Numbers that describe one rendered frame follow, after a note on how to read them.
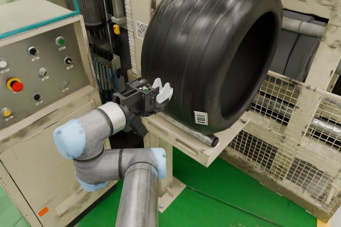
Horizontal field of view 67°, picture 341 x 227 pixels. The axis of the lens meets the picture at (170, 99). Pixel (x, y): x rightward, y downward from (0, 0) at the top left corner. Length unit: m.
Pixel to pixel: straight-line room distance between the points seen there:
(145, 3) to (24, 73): 0.56
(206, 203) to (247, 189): 0.32
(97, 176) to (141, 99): 0.21
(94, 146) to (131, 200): 0.16
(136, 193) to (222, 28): 0.47
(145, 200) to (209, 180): 1.55
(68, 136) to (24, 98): 0.69
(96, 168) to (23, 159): 0.73
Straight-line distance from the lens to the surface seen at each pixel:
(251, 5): 0.81
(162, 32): 0.80
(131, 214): 0.48
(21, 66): 1.18
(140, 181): 0.54
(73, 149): 0.58
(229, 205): 1.95
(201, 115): 0.80
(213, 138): 1.03
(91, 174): 0.65
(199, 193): 1.97
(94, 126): 0.59
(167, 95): 0.75
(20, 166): 1.36
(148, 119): 1.19
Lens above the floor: 1.67
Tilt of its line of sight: 39 degrees down
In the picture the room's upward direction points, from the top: straight up
